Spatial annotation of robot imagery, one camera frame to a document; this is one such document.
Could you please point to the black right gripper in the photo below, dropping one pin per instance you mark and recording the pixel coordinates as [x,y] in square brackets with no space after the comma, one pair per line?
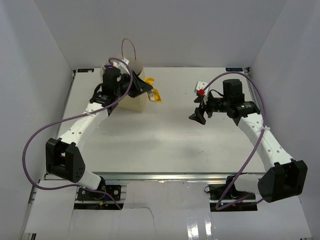
[198,116]

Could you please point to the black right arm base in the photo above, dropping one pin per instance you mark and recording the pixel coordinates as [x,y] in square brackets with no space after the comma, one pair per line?
[216,190]

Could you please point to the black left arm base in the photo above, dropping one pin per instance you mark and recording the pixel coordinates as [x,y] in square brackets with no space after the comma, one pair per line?
[108,193]

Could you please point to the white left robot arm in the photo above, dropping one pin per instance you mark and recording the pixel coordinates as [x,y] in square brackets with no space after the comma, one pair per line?
[63,155]

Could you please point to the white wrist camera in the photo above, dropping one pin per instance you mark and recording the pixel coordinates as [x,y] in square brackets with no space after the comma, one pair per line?
[121,64]
[202,89]

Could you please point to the brown paper bag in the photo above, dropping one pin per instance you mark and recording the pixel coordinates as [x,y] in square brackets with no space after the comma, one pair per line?
[110,75]

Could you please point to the yellow snack bar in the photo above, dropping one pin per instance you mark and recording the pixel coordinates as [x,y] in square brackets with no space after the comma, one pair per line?
[153,94]

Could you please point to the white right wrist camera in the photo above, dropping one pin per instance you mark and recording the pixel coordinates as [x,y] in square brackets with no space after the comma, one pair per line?
[202,89]

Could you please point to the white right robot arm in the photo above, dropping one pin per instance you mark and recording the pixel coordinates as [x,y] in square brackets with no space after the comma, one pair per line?
[284,176]

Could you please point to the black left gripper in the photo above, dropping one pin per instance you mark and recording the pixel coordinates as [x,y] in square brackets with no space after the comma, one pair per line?
[140,86]

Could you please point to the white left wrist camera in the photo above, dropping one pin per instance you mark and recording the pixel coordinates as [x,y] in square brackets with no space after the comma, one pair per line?
[121,64]

